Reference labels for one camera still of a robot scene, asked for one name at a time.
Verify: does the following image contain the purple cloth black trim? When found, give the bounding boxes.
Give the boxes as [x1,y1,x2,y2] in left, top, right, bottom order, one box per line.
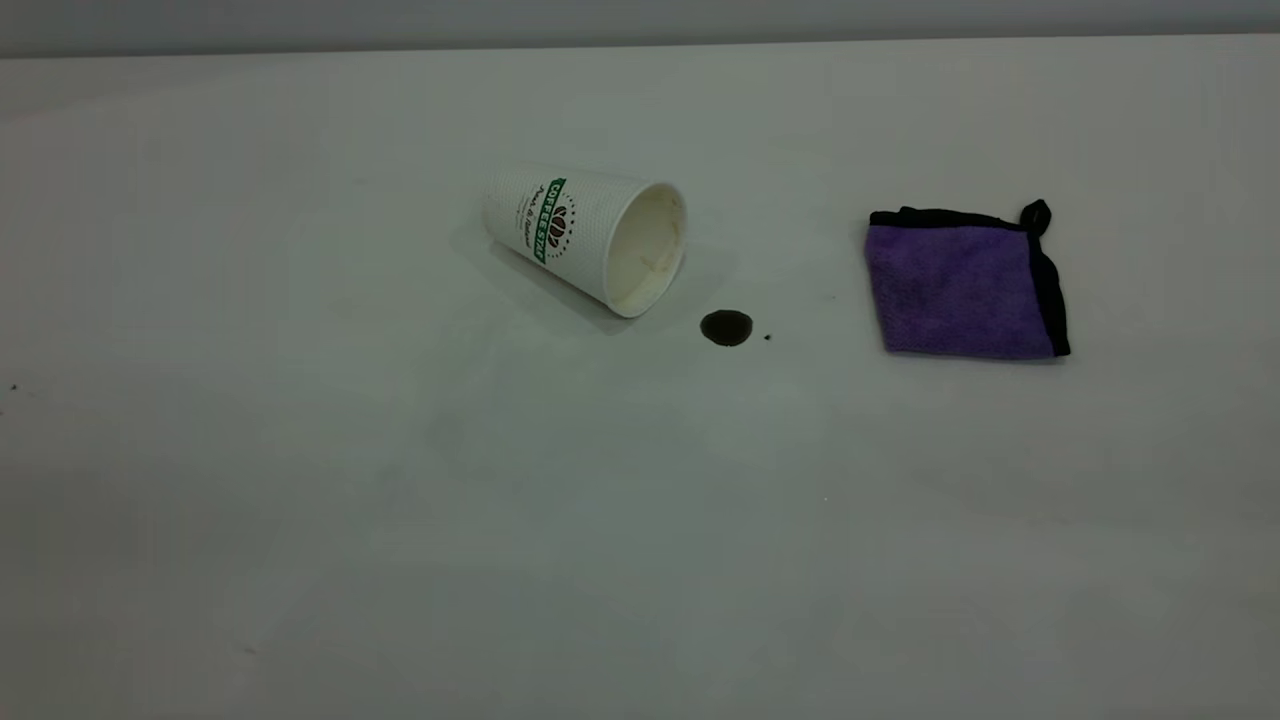
[864,199,1072,360]

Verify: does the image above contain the dark coffee spill stain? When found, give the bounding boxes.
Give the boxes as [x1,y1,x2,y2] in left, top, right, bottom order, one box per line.
[700,310,754,348]

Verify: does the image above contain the white paper cup green print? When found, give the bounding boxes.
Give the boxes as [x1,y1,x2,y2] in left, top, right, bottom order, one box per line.
[482,165,689,319]

